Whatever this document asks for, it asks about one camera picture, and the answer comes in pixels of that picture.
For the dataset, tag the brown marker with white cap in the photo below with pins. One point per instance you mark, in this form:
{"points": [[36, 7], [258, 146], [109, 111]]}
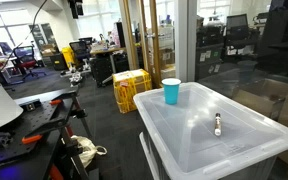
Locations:
{"points": [[217, 125]]}

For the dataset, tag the blue plastic cup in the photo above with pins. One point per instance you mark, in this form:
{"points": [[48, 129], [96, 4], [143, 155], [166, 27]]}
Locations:
{"points": [[171, 93]]}

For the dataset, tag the yellow wrapped box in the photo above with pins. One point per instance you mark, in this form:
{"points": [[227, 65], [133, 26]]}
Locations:
{"points": [[130, 90]]}

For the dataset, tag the black under-desk cabinet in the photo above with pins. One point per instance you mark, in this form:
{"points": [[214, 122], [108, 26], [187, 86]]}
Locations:
{"points": [[101, 70]]}

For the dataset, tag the wooden office desk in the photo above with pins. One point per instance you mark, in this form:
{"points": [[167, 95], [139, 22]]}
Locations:
{"points": [[107, 50]]}

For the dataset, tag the large clear plastic storage bin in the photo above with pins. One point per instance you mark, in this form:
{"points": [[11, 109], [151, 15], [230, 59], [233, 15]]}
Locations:
{"points": [[190, 140]]}

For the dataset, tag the black and blue office chair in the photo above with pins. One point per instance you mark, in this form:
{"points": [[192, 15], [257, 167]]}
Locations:
{"points": [[80, 50]]}

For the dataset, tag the yellow cabinet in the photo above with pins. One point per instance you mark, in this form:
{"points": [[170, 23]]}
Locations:
{"points": [[68, 56]]}

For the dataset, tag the white plastic bag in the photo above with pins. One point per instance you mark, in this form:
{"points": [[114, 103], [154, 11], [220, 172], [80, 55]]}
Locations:
{"points": [[85, 150]]}

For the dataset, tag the black mesh office chair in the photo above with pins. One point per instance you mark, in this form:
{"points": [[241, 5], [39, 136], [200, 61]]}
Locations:
{"points": [[236, 23]]}

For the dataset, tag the black perforated workbench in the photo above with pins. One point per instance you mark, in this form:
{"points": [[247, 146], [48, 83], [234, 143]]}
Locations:
{"points": [[34, 123]]}

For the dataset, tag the red and black office chair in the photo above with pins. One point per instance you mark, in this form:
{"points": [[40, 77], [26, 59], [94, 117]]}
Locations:
{"points": [[25, 60]]}

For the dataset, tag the wooden door frame post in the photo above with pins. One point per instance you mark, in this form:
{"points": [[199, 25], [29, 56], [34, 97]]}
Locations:
{"points": [[154, 43], [129, 33]]}

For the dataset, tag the black overhead camera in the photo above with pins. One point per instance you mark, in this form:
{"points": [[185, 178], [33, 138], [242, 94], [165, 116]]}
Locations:
{"points": [[75, 8]]}

